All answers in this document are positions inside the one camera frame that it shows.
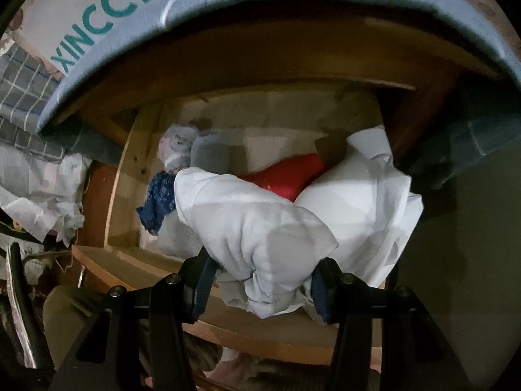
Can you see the red underwear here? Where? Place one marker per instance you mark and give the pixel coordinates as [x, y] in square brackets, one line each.
[289, 179]

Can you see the wooden drawer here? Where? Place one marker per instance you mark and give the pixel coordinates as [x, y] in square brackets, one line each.
[126, 195]

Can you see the large white underwear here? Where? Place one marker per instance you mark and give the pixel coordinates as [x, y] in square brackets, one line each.
[366, 203]

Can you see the white crumpled sheet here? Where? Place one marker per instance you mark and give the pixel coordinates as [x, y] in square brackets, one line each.
[44, 187]

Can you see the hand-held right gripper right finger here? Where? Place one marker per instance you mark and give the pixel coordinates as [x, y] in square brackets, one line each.
[321, 297]

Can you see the grey plaid cloth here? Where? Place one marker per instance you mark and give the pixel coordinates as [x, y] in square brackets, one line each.
[24, 89]

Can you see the white box with teal print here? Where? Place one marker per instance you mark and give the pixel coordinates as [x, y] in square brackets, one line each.
[101, 4]

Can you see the white patterned underwear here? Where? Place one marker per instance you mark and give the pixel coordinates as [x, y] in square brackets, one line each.
[177, 146]

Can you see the white drawer liner paper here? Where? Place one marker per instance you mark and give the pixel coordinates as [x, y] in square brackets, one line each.
[276, 146]

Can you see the navy floral underwear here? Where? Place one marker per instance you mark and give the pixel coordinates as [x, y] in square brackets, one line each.
[158, 199]

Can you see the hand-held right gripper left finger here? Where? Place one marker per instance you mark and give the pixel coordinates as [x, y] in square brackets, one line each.
[203, 289]

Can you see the person's right leg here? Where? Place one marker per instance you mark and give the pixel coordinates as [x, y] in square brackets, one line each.
[293, 381]

